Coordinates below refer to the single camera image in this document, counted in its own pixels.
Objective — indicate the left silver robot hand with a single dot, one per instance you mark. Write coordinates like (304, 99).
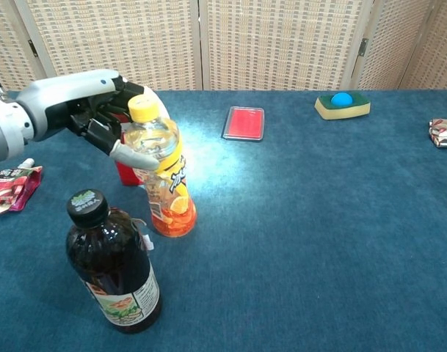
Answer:
(69, 99)

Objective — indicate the orange drink bottle yellow cap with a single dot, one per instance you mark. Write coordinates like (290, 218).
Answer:
(171, 198)

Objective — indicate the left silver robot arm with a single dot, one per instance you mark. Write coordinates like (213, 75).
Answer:
(4, 128)

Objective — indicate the black screen hinge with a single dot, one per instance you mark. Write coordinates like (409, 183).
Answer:
(363, 45)
(32, 48)

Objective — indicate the woven folding screen panel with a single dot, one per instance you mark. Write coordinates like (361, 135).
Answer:
(282, 36)
(116, 36)
(399, 44)
(6, 36)
(443, 44)

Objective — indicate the red bottle white cap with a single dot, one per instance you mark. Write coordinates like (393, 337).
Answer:
(129, 176)

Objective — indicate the red spout pouch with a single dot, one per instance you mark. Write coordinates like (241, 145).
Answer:
(10, 187)

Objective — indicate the dark bottle black cap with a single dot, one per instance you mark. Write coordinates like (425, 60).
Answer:
(113, 264)

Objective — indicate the red card case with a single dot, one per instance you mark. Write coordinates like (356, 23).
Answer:
(243, 122)

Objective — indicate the blue table cloth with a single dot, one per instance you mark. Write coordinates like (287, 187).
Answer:
(300, 238)

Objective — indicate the blue ball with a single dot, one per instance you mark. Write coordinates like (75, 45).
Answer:
(342, 99)

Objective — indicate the yellow green sponge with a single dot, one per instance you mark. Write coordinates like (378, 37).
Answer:
(342, 111)

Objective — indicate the gold foil wrapped package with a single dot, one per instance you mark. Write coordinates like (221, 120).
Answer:
(445, 133)

